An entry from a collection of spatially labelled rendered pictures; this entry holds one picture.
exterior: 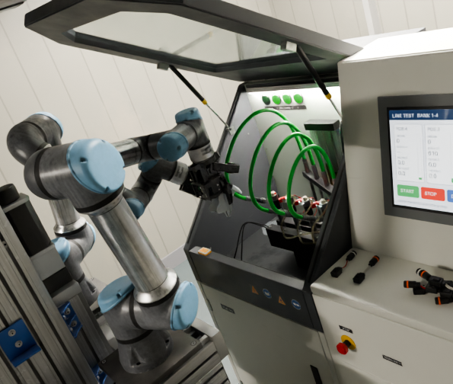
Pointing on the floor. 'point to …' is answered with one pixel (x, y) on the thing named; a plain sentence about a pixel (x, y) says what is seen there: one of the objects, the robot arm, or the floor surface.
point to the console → (417, 80)
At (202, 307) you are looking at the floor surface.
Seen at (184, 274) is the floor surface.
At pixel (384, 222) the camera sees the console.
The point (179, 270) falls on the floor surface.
